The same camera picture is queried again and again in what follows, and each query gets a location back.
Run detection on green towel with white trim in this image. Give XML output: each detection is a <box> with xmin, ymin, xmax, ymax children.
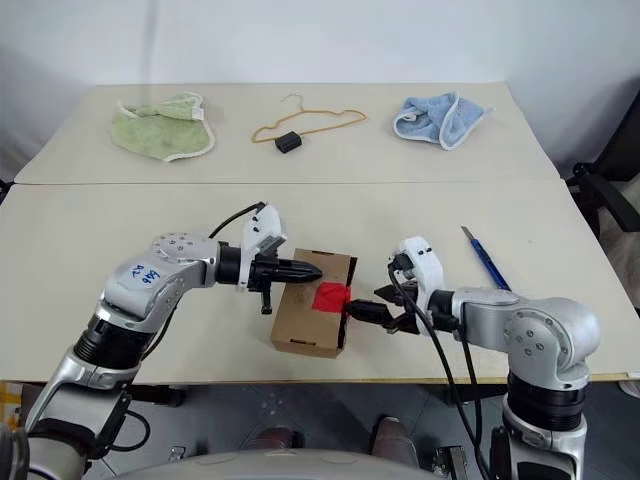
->
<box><xmin>110</xmin><ymin>90</ymin><xmax>218</xmax><ymax>164</ymax></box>

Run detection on red block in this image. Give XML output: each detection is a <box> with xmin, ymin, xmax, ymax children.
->
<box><xmin>310</xmin><ymin>281</ymin><xmax>354</xmax><ymax>316</ymax></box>

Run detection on black office chair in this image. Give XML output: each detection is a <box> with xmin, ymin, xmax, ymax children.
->
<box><xmin>566</xmin><ymin>74</ymin><xmax>640</xmax><ymax>237</ymax></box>

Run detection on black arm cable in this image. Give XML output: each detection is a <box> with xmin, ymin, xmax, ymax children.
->
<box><xmin>385</xmin><ymin>253</ymin><xmax>496</xmax><ymax>480</ymax></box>
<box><xmin>93</xmin><ymin>200</ymin><xmax>270</xmax><ymax>459</ymax></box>

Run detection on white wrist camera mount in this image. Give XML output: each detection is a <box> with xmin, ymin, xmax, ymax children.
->
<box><xmin>393</xmin><ymin>235</ymin><xmax>447</xmax><ymax>322</ymax></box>
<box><xmin>238</xmin><ymin>201</ymin><xmax>291</xmax><ymax>292</ymax></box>

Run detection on grey robot torso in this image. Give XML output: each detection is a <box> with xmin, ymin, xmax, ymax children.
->
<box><xmin>82</xmin><ymin>446</ymin><xmax>437</xmax><ymax>480</ymax></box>

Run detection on small black box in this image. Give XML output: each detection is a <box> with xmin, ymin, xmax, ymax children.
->
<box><xmin>273</xmin><ymin>130</ymin><xmax>305</xmax><ymax>154</ymax></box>

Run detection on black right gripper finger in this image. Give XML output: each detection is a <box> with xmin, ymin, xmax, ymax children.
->
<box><xmin>373</xmin><ymin>282</ymin><xmax>402</xmax><ymax>304</ymax></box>
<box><xmin>346</xmin><ymin>298</ymin><xmax>391</xmax><ymax>327</ymax></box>

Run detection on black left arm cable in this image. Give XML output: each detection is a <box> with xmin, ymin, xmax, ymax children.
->
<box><xmin>93</xmin><ymin>200</ymin><xmax>270</xmax><ymax>459</ymax></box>

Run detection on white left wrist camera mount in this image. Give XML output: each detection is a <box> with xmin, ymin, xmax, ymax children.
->
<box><xmin>238</xmin><ymin>201</ymin><xmax>291</xmax><ymax>292</ymax></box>

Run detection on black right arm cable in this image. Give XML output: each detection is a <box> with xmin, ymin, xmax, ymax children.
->
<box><xmin>385</xmin><ymin>253</ymin><xmax>496</xmax><ymax>480</ymax></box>

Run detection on yellow carton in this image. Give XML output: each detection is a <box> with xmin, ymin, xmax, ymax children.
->
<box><xmin>0</xmin><ymin>382</ymin><xmax>24</xmax><ymax>432</ymax></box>

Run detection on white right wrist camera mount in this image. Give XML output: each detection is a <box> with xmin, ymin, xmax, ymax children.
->
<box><xmin>393</xmin><ymin>235</ymin><xmax>447</xmax><ymax>322</ymax></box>

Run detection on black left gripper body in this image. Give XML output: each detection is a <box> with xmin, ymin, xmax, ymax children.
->
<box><xmin>246</xmin><ymin>257</ymin><xmax>282</xmax><ymax>317</ymax></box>

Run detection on blue towel with white trim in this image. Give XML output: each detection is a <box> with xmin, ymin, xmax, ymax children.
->
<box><xmin>391</xmin><ymin>89</ymin><xmax>497</xmax><ymax>152</ymax></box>

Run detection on brown cardboard box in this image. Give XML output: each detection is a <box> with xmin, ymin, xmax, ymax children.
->
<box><xmin>270</xmin><ymin>247</ymin><xmax>360</xmax><ymax>361</ymax></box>

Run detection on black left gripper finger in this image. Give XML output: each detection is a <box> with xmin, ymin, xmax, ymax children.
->
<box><xmin>276</xmin><ymin>260</ymin><xmax>322</xmax><ymax>275</ymax></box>
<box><xmin>277</xmin><ymin>271</ymin><xmax>322</xmax><ymax>288</ymax></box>

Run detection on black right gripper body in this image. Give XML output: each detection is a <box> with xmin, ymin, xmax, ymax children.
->
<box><xmin>386</xmin><ymin>280</ymin><xmax>427</xmax><ymax>336</ymax></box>

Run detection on blue utility knife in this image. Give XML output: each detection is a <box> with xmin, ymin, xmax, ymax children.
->
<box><xmin>460</xmin><ymin>225</ymin><xmax>513</xmax><ymax>292</ymax></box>

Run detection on dark brown rounded shape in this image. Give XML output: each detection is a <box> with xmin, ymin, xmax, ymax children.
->
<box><xmin>251</xmin><ymin>424</ymin><xmax>307</xmax><ymax>452</ymax></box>
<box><xmin>371</xmin><ymin>416</ymin><xmax>420</xmax><ymax>462</ymax></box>

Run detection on tan wire clothes hanger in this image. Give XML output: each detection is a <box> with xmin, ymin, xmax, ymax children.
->
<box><xmin>250</xmin><ymin>91</ymin><xmax>369</xmax><ymax>147</ymax></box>

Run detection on black table frame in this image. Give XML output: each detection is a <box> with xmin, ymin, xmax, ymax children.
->
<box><xmin>130</xmin><ymin>382</ymin><xmax>510</xmax><ymax>408</ymax></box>

